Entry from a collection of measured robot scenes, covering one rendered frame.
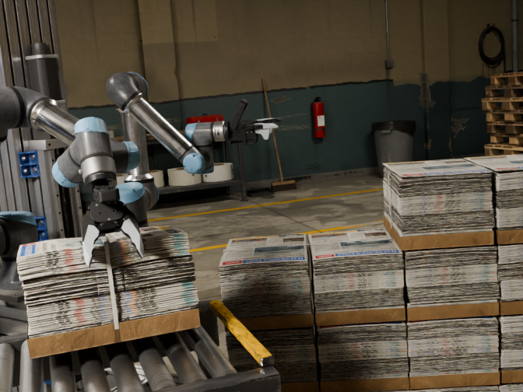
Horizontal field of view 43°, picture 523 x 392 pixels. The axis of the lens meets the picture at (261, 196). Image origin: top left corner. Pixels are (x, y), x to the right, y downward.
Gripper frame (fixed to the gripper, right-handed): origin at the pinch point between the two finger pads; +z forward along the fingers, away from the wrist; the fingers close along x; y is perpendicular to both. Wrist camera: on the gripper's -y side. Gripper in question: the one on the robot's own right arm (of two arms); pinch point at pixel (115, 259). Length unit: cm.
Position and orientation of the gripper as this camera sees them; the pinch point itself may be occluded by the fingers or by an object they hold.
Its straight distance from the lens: 145.5
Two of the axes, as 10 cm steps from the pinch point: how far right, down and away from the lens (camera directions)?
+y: -2.1, 4.4, 8.7
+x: -9.4, 1.4, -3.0
